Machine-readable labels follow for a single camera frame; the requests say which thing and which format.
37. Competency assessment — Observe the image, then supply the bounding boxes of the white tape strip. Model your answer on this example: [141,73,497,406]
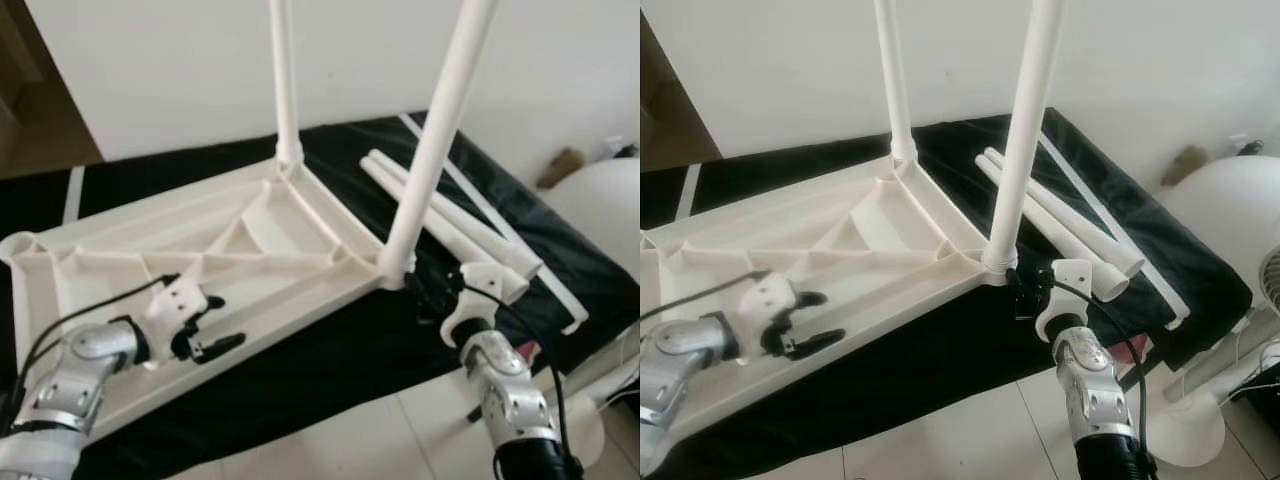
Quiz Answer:
[397,112,591,336]
[62,163,88,223]
[1035,108,1194,331]
[675,160,701,223]

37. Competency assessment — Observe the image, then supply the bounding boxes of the small brown lumpy object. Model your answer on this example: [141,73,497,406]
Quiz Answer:
[1162,145,1209,186]
[537,148,586,189]

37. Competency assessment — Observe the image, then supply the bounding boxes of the white standing fan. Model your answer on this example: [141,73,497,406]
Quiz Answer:
[1158,153,1280,469]
[543,158,640,471]

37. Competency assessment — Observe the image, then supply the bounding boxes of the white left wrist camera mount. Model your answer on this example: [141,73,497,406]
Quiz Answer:
[735,275,801,346]
[143,277,209,346]

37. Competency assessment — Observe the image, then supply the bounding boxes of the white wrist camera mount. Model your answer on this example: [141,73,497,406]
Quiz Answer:
[440,263,523,349]
[143,277,209,346]
[735,275,801,346]
[1035,258,1093,343]

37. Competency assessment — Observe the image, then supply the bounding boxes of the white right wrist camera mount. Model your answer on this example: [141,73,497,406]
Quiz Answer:
[440,263,523,349]
[1035,258,1093,343]

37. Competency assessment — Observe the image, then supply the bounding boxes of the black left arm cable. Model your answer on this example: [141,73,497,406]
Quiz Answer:
[3,272,183,431]
[640,270,773,323]

